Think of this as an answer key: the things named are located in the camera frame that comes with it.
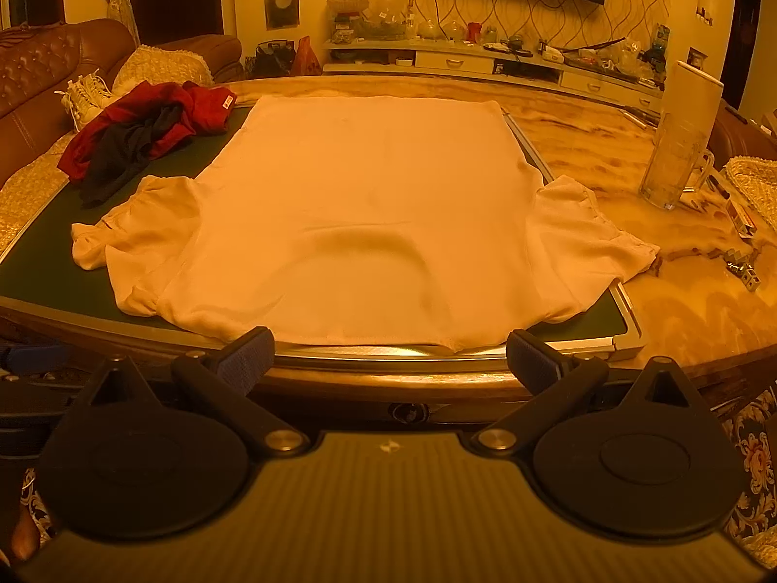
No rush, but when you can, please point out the green framed mat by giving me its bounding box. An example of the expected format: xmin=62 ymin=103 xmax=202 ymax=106
xmin=0 ymin=94 xmax=644 ymax=371

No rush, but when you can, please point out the floral patterned rug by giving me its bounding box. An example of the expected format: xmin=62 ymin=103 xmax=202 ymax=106
xmin=725 ymin=401 xmax=777 ymax=553

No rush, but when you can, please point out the pink shirt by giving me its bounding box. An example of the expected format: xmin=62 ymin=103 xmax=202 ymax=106
xmin=69 ymin=94 xmax=661 ymax=354

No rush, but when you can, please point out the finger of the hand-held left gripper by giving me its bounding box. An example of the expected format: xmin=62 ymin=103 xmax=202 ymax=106
xmin=0 ymin=343 xmax=69 ymax=374

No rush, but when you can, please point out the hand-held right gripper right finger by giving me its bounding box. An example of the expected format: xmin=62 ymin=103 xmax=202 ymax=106
xmin=470 ymin=328 xmax=699 ymax=456

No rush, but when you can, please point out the small cardboard packet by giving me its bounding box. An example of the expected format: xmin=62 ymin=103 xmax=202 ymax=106
xmin=725 ymin=200 xmax=757 ymax=237

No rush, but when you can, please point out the black bag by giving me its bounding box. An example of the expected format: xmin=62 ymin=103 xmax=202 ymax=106
xmin=252 ymin=39 xmax=296 ymax=79

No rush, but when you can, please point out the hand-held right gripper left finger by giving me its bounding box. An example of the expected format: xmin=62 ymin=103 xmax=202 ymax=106
xmin=73 ymin=326 xmax=310 ymax=456

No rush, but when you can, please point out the brown leather armchair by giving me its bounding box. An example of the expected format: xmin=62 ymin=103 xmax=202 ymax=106
xmin=710 ymin=114 xmax=777 ymax=162

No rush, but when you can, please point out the white lace-up sneaker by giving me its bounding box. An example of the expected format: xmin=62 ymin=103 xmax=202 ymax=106
xmin=54 ymin=69 xmax=119 ymax=133

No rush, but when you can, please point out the brown leather sofa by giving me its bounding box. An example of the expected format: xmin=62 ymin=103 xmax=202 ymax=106
xmin=0 ymin=18 xmax=244 ymax=189

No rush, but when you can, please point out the white television cabinet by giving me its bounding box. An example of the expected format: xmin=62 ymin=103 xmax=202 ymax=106
xmin=321 ymin=36 xmax=669 ymax=116

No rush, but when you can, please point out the orange bag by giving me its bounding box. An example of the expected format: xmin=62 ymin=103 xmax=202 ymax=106
xmin=290 ymin=35 xmax=322 ymax=77

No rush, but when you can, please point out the cream knitted cushion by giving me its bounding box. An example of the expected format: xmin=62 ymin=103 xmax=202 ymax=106
xmin=112 ymin=44 xmax=215 ymax=98

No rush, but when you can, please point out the black garment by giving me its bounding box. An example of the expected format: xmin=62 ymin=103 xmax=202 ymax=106
xmin=80 ymin=103 xmax=186 ymax=207

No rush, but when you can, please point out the tall white container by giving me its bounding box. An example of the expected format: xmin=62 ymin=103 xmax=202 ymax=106
xmin=659 ymin=61 xmax=725 ymax=162

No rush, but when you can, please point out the red garment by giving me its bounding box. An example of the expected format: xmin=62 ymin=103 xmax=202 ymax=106
xmin=57 ymin=80 xmax=237 ymax=182

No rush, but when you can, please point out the wall picture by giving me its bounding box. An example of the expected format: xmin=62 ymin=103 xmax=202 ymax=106
xmin=263 ymin=0 xmax=301 ymax=31

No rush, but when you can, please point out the cream quilted sofa cover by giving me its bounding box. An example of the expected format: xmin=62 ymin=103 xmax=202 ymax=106
xmin=725 ymin=154 xmax=777 ymax=232
xmin=0 ymin=149 xmax=70 ymax=253

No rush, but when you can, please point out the glass beer mug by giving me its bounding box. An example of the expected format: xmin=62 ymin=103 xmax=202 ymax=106
xmin=639 ymin=110 xmax=716 ymax=212

